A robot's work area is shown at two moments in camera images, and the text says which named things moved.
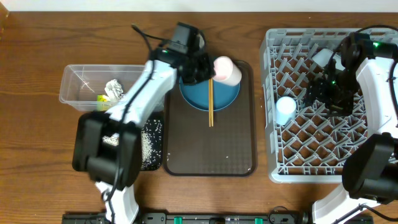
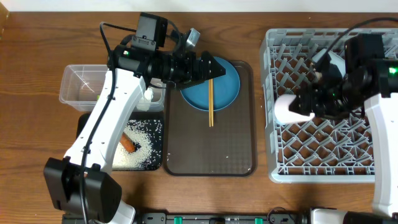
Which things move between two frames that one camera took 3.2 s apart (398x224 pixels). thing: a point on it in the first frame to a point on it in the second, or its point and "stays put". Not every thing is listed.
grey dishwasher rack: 313,148 stays put
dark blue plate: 198,94 stays put
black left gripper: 210,73 stays put
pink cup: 226,71 to 282,112
